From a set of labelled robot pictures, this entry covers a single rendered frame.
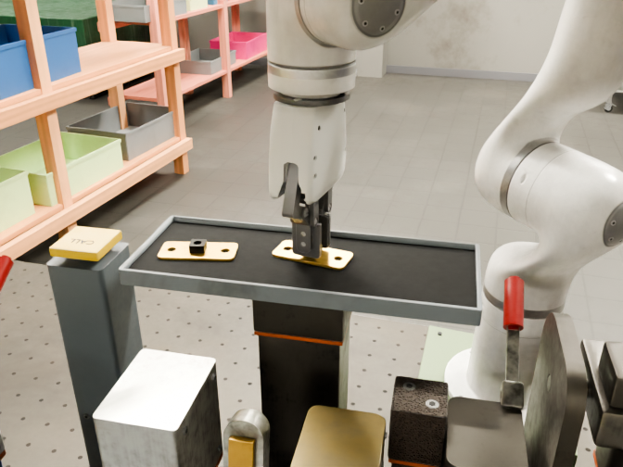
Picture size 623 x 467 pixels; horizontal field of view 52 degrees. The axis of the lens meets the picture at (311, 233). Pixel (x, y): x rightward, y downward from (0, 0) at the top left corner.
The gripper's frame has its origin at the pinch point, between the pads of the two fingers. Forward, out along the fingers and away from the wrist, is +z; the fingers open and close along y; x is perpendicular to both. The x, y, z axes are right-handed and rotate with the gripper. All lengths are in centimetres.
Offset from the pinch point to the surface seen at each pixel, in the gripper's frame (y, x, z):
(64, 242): 8.0, -27.3, 2.8
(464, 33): -620, -93, 76
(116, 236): 4.2, -23.0, 3.0
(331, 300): 7.4, 5.2, 2.9
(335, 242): -4.0, 1.2, 2.7
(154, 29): -340, -267, 42
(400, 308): 6.1, 11.9, 2.8
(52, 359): -18, -64, 49
